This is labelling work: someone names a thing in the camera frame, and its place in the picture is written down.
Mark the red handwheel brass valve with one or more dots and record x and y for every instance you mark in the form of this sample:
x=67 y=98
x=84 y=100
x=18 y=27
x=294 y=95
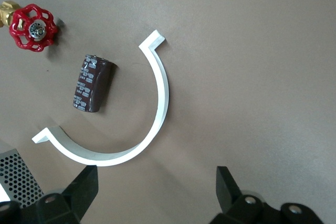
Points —
x=36 y=30

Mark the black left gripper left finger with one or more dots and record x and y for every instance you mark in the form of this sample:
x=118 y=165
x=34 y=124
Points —
x=73 y=203

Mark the white curved plastic bracket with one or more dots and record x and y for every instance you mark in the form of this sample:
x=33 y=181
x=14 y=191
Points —
x=162 y=95

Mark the brown electrolytic capacitor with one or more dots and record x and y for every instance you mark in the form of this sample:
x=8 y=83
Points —
x=97 y=87

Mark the perforated grey metal box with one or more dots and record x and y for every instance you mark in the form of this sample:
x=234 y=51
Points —
x=15 y=176

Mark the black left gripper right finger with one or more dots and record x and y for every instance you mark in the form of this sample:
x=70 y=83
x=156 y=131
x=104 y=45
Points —
x=241 y=211

